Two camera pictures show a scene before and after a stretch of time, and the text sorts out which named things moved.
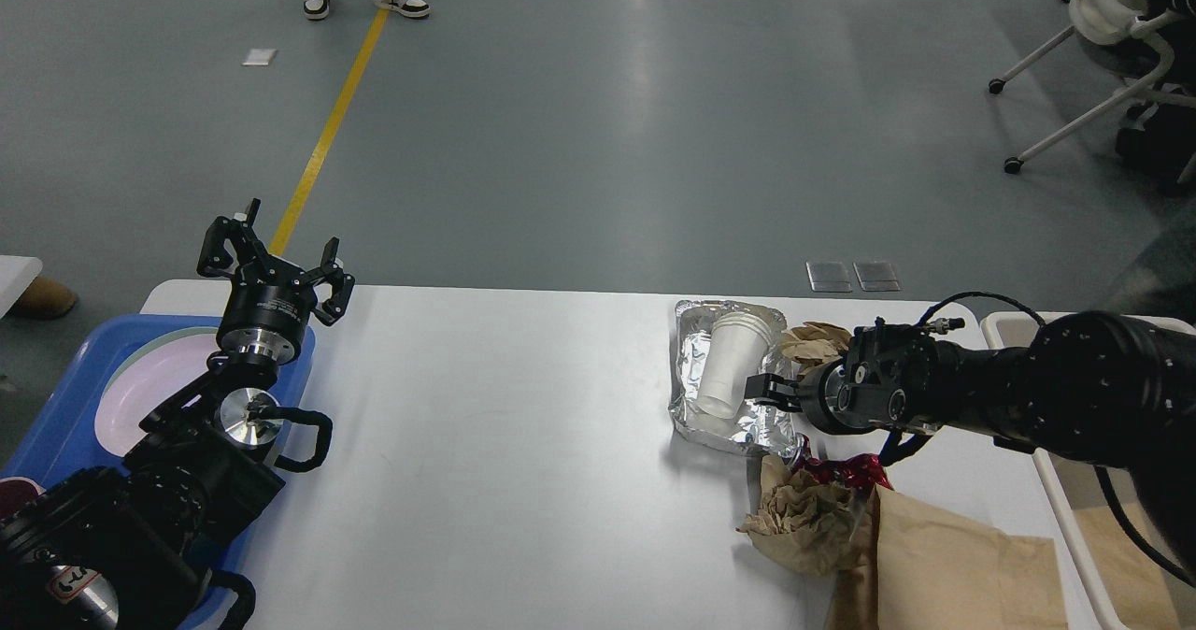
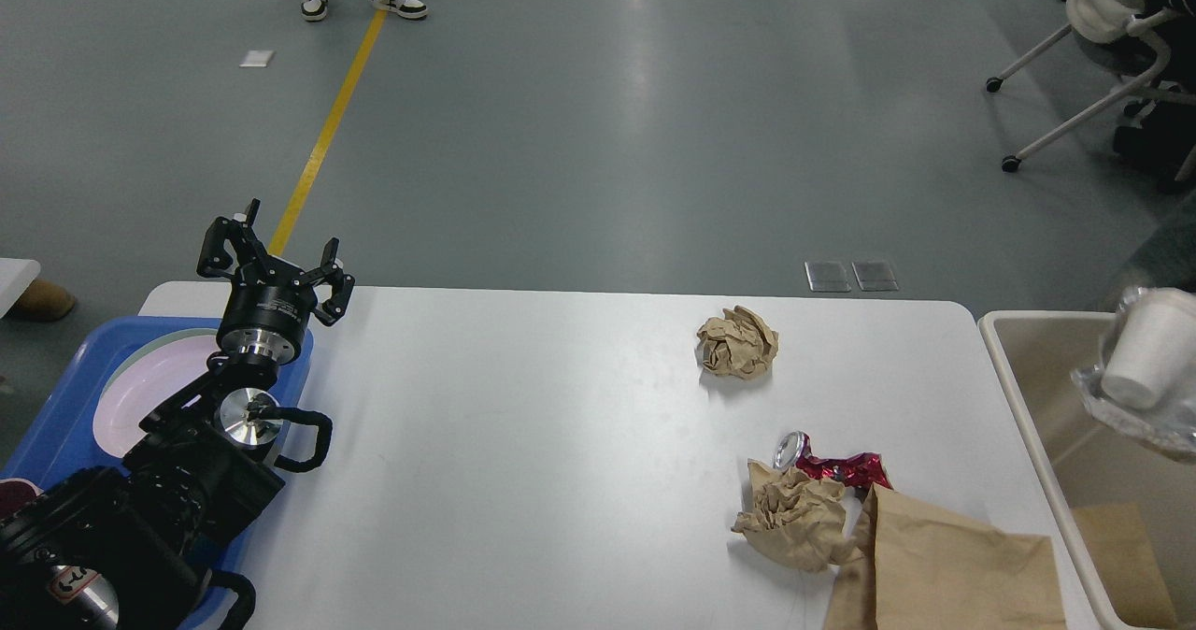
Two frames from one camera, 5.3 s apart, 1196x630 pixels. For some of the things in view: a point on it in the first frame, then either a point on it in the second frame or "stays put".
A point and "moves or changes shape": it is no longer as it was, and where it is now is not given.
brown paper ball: x=812 y=345 to x=738 y=344
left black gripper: x=268 y=305 stays put
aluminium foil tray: x=758 y=428 moves or changes shape
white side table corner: x=17 y=272 stays put
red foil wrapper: x=860 y=473 stays put
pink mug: x=16 y=492 stays put
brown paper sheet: x=932 y=570 stays put
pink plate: x=146 y=380 stays put
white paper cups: x=737 y=344 moves or changes shape
